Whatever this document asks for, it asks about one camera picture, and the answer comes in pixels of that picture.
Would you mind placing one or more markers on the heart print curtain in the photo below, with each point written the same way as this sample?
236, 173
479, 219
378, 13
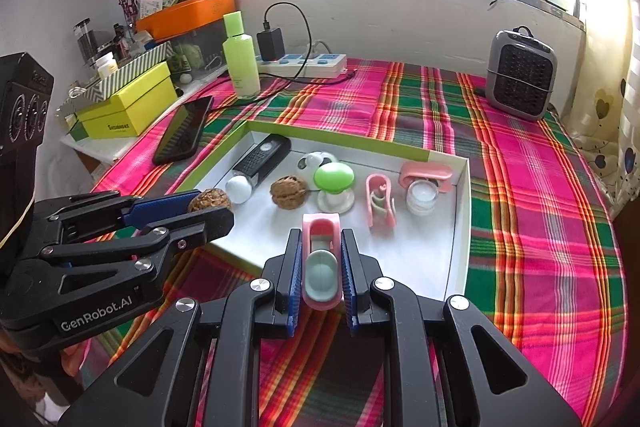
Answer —
630, 132

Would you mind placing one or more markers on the glass jar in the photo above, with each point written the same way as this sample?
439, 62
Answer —
86, 44

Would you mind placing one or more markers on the white round toy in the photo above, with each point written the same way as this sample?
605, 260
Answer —
312, 162

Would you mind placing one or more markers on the grey space heater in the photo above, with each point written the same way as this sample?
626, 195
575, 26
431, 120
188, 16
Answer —
520, 77

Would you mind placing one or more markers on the green and white cardboard box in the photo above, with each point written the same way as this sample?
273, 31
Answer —
425, 247

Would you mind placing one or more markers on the plaid tablecloth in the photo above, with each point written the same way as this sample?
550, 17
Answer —
540, 207

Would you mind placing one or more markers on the pink clip with green pad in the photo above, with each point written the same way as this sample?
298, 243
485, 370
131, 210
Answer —
425, 169
372, 202
322, 272

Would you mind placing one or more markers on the white power strip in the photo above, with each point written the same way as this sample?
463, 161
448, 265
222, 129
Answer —
320, 62

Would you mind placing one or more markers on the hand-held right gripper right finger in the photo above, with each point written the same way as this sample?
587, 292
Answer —
350, 282

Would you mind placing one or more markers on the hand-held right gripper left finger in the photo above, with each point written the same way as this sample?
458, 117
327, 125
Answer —
295, 282

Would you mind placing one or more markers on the brown walnut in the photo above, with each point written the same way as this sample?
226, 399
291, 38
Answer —
210, 199
287, 192

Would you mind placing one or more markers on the orange box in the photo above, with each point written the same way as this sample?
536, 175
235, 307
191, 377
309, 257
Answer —
190, 14

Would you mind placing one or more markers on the black charger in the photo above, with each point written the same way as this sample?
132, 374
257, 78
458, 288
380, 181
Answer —
270, 44

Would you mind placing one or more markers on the light green bottle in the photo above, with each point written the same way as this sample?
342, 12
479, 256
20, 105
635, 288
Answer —
242, 62

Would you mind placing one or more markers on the clear white jar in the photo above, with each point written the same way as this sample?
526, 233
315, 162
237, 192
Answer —
422, 199

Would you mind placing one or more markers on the yellow-green box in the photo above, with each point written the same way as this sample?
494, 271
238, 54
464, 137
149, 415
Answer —
135, 102

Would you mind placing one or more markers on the green and white mushroom stand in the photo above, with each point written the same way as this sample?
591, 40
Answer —
332, 177

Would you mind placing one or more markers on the dark green box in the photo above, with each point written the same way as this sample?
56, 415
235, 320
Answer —
75, 132

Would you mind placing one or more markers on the striped box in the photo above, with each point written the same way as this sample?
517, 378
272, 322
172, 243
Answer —
130, 74

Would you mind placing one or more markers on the clear glass tank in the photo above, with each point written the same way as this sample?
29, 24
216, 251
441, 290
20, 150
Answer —
200, 39

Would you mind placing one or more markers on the black smartphone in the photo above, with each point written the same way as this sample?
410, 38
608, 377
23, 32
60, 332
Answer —
180, 132

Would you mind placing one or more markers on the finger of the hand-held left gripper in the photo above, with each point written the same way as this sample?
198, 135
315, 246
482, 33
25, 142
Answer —
210, 224
160, 204

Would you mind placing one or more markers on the black flashlight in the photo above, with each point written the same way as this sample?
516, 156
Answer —
260, 157

